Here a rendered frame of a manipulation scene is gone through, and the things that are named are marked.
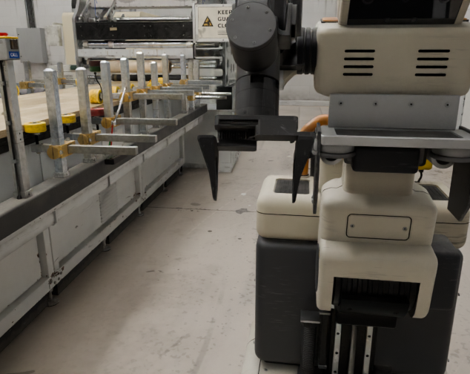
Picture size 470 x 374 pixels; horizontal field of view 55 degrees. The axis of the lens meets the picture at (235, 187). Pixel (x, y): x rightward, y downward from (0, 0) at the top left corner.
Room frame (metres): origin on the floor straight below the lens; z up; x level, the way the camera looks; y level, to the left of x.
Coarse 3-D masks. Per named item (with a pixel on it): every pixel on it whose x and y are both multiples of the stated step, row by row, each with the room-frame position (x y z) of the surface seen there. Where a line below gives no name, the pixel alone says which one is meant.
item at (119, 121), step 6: (96, 120) 2.25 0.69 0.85; (120, 120) 2.24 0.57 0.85; (126, 120) 2.24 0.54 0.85; (132, 120) 2.23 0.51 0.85; (138, 120) 2.23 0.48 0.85; (144, 120) 2.22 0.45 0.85; (150, 120) 2.22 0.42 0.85; (156, 120) 2.21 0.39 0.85; (162, 120) 2.21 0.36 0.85; (168, 120) 2.21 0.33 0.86; (174, 120) 2.20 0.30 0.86
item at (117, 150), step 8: (40, 144) 1.78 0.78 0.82; (48, 144) 1.78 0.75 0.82; (40, 152) 1.78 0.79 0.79; (72, 152) 1.75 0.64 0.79; (80, 152) 1.74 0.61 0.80; (88, 152) 1.74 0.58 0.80; (96, 152) 1.73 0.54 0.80; (104, 152) 1.73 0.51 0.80; (112, 152) 1.72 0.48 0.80; (120, 152) 1.72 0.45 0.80; (128, 152) 1.71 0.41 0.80; (136, 152) 1.72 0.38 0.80
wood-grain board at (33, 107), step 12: (96, 84) 4.21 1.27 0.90; (120, 84) 4.21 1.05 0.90; (24, 96) 2.96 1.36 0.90; (36, 96) 2.96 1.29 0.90; (60, 96) 2.96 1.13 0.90; (72, 96) 2.96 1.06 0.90; (0, 108) 2.31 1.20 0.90; (24, 108) 2.31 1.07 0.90; (36, 108) 2.31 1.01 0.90; (72, 108) 2.31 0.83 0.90; (0, 120) 1.89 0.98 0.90; (24, 120) 1.89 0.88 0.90; (36, 120) 1.89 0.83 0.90; (48, 120) 1.95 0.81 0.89; (0, 132) 1.63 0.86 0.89
